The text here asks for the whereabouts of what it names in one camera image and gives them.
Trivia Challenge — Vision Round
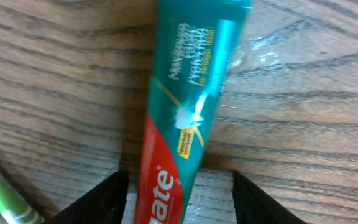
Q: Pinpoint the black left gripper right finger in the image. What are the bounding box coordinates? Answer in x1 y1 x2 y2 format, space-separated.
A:
232 172 306 224

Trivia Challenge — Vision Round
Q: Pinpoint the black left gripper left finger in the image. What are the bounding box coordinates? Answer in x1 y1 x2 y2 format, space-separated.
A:
44 172 129 224

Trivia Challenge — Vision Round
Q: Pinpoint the red green toothpaste tube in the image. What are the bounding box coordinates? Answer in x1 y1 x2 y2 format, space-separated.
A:
134 0 250 224

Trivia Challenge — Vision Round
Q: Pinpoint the green white toothbrush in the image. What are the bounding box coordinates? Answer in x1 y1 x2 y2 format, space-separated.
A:
0 174 44 224

